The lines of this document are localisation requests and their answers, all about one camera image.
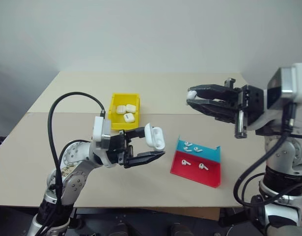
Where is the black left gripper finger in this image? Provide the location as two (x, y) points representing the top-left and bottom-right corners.
(126, 126), (147, 142)
(123, 151), (166, 169)

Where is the red and blue tray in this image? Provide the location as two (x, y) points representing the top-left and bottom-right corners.
(169, 134), (222, 189)

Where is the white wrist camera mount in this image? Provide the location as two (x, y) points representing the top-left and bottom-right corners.
(92, 116), (111, 148)
(248, 62), (302, 136)

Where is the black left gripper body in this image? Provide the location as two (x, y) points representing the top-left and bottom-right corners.
(107, 130), (135, 169)

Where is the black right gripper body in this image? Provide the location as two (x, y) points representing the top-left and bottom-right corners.
(223, 77), (265, 139)

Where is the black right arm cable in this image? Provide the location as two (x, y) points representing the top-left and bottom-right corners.
(233, 102), (302, 210)

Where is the yellow plastic bin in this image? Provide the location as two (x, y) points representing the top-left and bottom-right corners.
(108, 92), (142, 131)

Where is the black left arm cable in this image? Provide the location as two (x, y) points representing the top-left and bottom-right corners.
(39, 91), (107, 236)

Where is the dark rounded shape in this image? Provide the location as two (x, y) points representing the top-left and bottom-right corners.
(168, 222), (191, 236)
(108, 222), (130, 236)

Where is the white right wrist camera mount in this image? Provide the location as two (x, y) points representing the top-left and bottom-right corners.
(248, 62), (302, 136)

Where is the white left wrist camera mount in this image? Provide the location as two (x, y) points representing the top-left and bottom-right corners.
(92, 116), (111, 148)

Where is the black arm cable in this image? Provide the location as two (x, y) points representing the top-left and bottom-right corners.
(39, 91), (107, 236)
(233, 102), (302, 210)

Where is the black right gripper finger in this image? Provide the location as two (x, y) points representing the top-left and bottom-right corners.
(187, 84), (237, 100)
(186, 98), (238, 124)

